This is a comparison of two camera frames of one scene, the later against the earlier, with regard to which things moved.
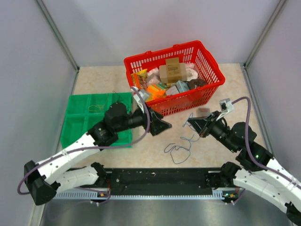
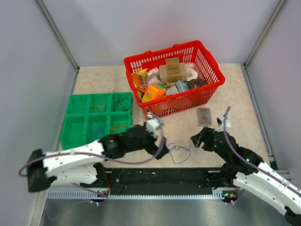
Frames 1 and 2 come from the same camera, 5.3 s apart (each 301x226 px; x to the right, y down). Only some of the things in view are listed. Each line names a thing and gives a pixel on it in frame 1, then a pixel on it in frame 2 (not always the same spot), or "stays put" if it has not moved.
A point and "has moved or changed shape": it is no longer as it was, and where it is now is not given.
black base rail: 159,181 stays put
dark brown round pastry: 193,84 stays put
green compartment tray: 84,111 stays put
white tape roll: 191,74 stays put
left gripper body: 138,118 -> 150,146
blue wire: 190,140 has moved or changed shape
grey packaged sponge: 203,112 stays put
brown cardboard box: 173,71 stays put
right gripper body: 215,128 -> 209,144
